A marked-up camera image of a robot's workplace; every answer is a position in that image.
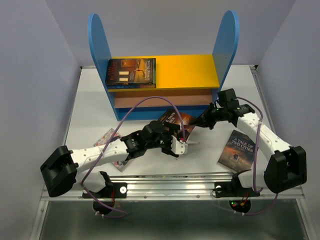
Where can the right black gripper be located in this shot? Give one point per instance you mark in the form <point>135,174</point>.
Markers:
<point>203,120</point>

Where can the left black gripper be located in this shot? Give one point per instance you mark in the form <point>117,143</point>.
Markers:
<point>172,129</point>

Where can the Three Days to See book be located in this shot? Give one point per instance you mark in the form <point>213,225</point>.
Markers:
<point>171,117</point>

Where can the Tale of Two Cities book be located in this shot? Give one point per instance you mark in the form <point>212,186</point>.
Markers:
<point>238,153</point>

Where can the Little Women book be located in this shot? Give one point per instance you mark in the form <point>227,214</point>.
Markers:
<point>119,165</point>

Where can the brown Edward Tulane book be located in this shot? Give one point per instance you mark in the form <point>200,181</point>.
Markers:
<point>131,71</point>

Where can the Jane Eyre book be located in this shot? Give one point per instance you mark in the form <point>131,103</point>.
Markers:
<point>130,87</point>

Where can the Animal Farm book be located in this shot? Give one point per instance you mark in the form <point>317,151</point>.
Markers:
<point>132,84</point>

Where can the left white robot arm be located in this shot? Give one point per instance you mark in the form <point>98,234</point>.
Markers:
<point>64,168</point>

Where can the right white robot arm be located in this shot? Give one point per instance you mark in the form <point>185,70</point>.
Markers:
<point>277,166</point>

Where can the blue yellow wooden bookshelf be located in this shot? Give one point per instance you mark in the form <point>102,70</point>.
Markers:
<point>188,81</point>

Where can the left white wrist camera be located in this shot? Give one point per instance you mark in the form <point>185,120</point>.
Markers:
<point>178,147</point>

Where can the aluminium mounting rail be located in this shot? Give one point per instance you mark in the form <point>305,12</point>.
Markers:
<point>173,188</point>

